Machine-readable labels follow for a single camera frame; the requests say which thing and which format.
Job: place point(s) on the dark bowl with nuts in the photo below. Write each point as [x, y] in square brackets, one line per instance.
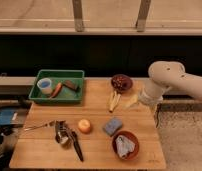
[121, 82]

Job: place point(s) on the light blue plastic cup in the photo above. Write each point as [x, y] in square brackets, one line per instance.
[45, 86]

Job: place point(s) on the white crumpled cloth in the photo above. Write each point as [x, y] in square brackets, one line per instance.
[124, 146]

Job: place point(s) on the black handled knife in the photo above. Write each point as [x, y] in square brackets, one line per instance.
[76, 145]

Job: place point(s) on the orange carrot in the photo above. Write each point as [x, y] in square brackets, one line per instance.
[56, 90]

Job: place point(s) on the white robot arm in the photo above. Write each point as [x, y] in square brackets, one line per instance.
[165, 75]

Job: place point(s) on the green plastic tray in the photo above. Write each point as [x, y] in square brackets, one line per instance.
[54, 87]

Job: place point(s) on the yellow orange apple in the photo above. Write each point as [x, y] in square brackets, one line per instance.
[84, 126]

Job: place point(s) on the dark brown block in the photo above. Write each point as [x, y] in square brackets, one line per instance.
[71, 85]

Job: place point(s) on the blue box on left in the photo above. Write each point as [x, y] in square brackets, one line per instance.
[7, 116]

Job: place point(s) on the blue sponge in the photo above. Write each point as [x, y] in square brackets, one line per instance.
[112, 126]

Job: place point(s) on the metal can opener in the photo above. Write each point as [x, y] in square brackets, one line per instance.
[62, 133]

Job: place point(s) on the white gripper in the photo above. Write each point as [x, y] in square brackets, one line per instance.
[151, 94]

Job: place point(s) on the yellow banana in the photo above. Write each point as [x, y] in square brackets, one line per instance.
[113, 101]

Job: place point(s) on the red bowl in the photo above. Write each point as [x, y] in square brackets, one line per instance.
[133, 138]

